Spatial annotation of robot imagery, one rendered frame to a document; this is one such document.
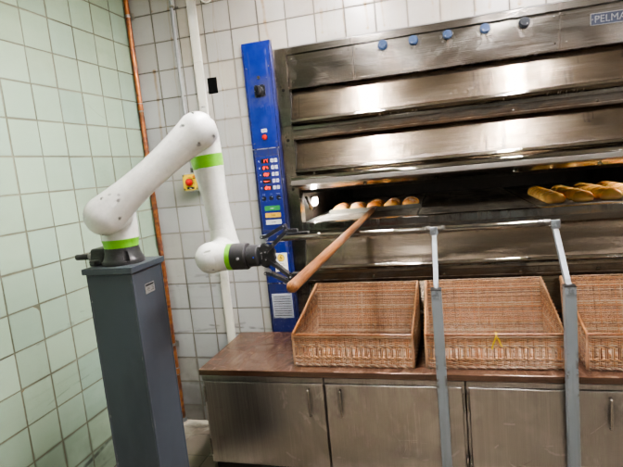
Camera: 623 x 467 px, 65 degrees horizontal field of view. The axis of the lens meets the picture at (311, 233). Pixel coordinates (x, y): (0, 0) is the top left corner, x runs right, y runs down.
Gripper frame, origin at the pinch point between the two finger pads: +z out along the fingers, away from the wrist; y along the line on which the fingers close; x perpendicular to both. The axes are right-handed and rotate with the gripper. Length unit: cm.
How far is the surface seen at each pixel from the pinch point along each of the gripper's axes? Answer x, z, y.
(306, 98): -102, -20, -64
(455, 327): -89, 48, 57
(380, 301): -94, 11, 44
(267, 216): -98, -47, -4
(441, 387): -39, 40, 65
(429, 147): -99, 41, -32
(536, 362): -49, 77, 59
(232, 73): -101, -60, -82
